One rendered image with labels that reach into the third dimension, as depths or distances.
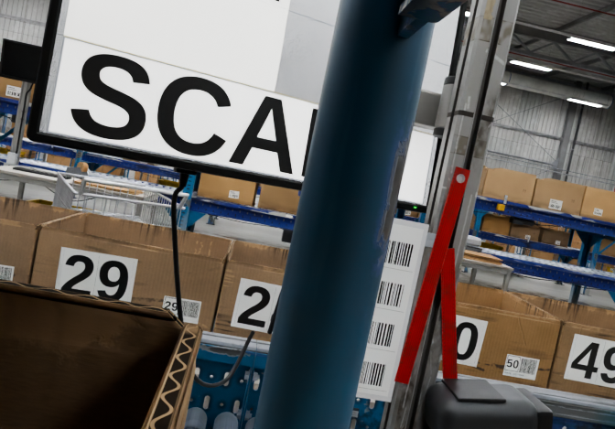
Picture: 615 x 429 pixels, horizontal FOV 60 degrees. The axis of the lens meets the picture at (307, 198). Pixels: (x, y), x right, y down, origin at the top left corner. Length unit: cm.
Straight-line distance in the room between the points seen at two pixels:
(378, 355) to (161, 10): 42
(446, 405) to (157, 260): 76
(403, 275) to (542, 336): 83
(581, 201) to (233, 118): 627
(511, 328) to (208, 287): 69
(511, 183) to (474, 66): 574
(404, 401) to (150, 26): 48
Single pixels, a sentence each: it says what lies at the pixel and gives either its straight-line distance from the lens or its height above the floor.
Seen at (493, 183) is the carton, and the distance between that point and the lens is 624.
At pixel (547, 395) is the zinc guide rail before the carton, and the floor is 89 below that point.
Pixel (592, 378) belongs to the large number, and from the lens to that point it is 147.
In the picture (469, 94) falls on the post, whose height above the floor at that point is 139.
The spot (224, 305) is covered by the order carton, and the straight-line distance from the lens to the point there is 119.
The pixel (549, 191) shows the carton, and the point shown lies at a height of 158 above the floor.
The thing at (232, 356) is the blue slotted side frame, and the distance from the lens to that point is 116.
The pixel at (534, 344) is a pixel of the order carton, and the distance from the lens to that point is 138.
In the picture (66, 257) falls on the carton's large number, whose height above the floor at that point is 99.
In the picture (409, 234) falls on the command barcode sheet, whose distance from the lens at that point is 57.
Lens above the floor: 127
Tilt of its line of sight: 3 degrees down
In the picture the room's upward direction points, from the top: 12 degrees clockwise
